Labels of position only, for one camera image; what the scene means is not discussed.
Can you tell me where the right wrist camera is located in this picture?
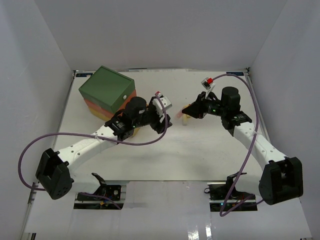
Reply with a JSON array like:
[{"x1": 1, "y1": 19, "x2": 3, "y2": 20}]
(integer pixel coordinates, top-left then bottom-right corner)
[{"x1": 201, "y1": 77, "x2": 216, "y2": 97}]

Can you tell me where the blue corner label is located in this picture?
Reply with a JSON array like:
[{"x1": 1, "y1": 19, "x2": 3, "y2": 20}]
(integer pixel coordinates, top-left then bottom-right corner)
[{"x1": 226, "y1": 71, "x2": 244, "y2": 76}]

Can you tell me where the orange red drawer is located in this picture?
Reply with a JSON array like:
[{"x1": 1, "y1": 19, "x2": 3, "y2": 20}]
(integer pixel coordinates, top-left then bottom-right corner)
[{"x1": 83, "y1": 90, "x2": 137, "y2": 118}]

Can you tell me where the pale yellow highlighter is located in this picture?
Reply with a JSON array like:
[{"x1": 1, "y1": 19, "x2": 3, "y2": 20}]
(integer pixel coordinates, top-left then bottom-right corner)
[{"x1": 182, "y1": 114, "x2": 188, "y2": 126}]

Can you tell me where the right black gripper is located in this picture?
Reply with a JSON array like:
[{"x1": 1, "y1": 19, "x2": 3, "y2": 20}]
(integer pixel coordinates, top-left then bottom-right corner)
[{"x1": 181, "y1": 92, "x2": 227, "y2": 120}]

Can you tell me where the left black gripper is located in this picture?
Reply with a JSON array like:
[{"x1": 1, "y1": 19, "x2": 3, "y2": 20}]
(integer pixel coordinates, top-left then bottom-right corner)
[{"x1": 132, "y1": 97, "x2": 173, "y2": 134}]

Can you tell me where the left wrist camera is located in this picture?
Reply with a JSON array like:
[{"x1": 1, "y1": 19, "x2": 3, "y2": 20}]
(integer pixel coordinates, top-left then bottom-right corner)
[{"x1": 152, "y1": 91, "x2": 172, "y2": 116}]

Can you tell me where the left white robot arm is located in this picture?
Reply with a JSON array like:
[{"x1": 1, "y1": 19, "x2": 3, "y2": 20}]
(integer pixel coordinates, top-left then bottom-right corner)
[{"x1": 35, "y1": 93, "x2": 172, "y2": 200}]

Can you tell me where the green drawer storage box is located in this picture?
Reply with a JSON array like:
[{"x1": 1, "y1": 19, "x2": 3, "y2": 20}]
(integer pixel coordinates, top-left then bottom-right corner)
[{"x1": 78, "y1": 66, "x2": 136, "y2": 113}]

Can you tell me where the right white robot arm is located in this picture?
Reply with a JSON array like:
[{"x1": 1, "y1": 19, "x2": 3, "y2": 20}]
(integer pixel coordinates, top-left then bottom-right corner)
[{"x1": 182, "y1": 86, "x2": 304, "y2": 205}]

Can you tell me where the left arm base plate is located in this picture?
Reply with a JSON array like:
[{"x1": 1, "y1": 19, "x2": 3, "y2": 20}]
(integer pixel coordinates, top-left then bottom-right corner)
[{"x1": 76, "y1": 185, "x2": 122, "y2": 201}]

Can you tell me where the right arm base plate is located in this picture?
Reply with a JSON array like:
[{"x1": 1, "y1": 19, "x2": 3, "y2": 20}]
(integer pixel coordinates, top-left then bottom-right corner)
[{"x1": 203, "y1": 182, "x2": 258, "y2": 212}]

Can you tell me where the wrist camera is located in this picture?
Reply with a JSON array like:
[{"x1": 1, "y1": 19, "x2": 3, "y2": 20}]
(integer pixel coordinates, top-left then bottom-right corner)
[
  {"x1": 152, "y1": 91, "x2": 172, "y2": 116},
  {"x1": 201, "y1": 77, "x2": 216, "y2": 97}
]

